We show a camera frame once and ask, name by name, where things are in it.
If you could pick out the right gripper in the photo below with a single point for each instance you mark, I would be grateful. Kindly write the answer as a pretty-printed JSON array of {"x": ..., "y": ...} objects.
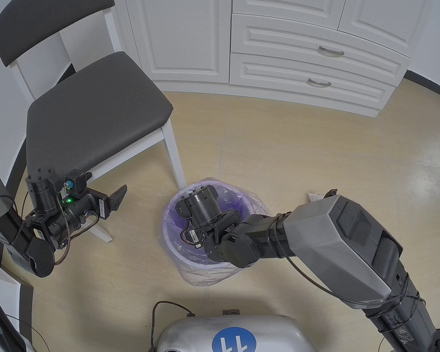
[{"x": 194, "y": 236}]

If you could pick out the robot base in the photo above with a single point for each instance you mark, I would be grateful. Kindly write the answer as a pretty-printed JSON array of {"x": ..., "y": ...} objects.
[{"x": 242, "y": 328}]

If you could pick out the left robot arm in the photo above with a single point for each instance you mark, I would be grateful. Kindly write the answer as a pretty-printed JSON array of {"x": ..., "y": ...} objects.
[{"x": 40, "y": 193}]

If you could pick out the grey cushioned white chair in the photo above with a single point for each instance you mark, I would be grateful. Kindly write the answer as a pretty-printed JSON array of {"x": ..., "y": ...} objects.
[{"x": 95, "y": 105}]

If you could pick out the purple plastic bag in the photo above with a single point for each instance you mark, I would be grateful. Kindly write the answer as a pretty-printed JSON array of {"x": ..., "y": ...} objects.
[{"x": 170, "y": 215}]

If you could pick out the white trash bin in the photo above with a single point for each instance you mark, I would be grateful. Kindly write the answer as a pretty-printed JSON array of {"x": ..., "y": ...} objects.
[{"x": 190, "y": 262}]

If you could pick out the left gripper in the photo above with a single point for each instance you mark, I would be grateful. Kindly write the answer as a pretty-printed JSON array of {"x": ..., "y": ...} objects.
[{"x": 80, "y": 215}]

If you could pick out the black plastic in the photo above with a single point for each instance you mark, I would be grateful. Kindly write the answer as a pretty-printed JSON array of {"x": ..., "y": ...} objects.
[{"x": 331, "y": 192}]

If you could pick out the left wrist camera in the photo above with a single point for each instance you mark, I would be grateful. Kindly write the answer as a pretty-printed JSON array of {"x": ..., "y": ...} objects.
[{"x": 77, "y": 183}]

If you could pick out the white paper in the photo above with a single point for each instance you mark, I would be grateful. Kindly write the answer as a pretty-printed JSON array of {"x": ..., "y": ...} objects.
[{"x": 315, "y": 196}]

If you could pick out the white wardrobe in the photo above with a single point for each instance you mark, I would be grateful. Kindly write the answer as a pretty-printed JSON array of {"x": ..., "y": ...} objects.
[{"x": 278, "y": 50}]

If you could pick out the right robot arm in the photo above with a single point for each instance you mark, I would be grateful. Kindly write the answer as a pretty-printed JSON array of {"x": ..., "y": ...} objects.
[{"x": 333, "y": 233}]

